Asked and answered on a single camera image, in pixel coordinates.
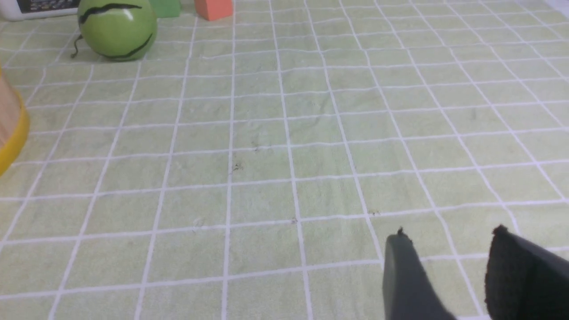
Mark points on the green block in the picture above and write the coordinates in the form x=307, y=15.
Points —
x=166, y=8

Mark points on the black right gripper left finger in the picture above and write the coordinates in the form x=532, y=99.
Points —
x=407, y=292

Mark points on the green toy watermelon ball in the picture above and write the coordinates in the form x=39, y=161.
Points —
x=119, y=30

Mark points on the yellow rimmed wooden steamer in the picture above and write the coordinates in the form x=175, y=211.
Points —
x=14, y=124

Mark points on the green checkered tablecloth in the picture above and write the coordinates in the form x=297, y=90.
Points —
x=251, y=168

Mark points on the orange block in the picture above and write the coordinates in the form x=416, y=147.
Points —
x=212, y=10

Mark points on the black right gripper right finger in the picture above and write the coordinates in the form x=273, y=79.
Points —
x=524, y=281

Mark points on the white box with label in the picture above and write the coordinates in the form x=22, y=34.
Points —
x=19, y=10

